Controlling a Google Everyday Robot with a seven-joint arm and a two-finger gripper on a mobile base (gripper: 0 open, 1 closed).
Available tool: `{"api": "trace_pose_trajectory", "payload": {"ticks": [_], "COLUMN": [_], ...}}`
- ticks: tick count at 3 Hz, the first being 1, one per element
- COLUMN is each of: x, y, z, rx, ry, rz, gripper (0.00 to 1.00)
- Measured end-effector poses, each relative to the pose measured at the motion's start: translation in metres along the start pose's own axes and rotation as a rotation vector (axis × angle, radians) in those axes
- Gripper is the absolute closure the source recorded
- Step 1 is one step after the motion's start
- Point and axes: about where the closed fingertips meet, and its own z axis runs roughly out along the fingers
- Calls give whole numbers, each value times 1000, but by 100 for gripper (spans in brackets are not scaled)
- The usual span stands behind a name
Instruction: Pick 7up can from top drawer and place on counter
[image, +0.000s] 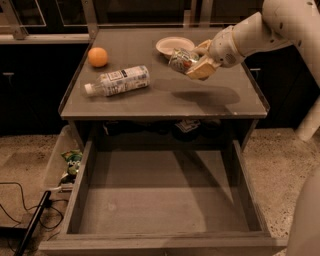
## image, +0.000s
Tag green snack bag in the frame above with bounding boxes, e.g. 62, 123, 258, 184
61, 150, 82, 175

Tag dark items behind drawer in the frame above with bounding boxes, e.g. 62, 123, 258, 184
103, 119, 223, 142

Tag green 7up soda can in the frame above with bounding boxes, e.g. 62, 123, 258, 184
169, 48, 200, 73

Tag white paper bowl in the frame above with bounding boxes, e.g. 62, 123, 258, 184
156, 37, 195, 59

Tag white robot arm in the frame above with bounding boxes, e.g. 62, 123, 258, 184
187, 0, 320, 256

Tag black flat bar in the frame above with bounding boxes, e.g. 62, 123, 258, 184
14, 191, 51, 256

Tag clear plastic water bottle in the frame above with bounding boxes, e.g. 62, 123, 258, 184
84, 66, 150, 97

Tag open grey top drawer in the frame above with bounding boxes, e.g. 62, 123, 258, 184
39, 140, 287, 256

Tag orange fruit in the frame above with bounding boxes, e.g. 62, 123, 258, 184
88, 47, 108, 67

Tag clear plastic bin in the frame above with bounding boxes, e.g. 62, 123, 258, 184
42, 125, 79, 192

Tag black floor cable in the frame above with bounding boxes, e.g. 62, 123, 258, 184
0, 181, 69, 241

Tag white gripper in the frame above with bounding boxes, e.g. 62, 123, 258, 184
186, 26, 245, 80

